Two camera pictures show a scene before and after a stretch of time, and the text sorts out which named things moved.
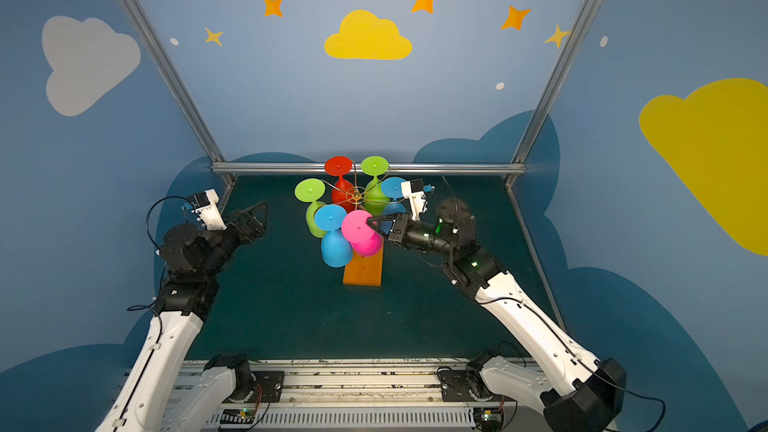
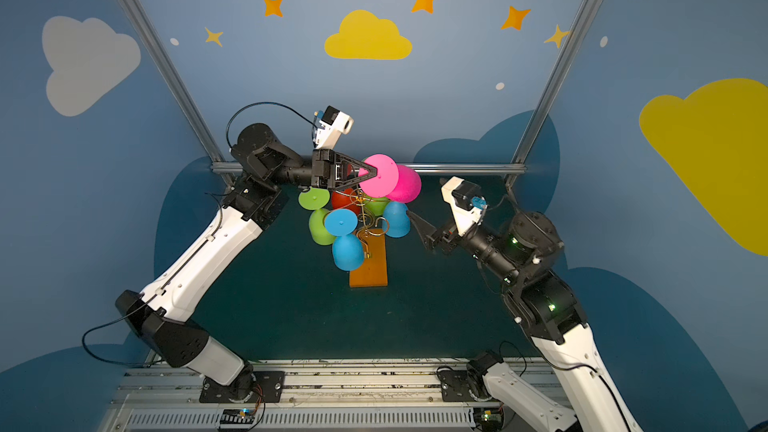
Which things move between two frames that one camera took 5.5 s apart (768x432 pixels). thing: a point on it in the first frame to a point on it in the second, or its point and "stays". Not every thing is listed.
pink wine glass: x=365 y=241 to x=398 y=183
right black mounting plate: x=455 y=386 stays
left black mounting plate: x=267 y=386 stays
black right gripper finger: x=376 y=228 to x=426 y=231
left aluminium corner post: x=166 y=66 stays
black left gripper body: x=238 y=226 to x=324 y=168
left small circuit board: x=237 y=416 stays
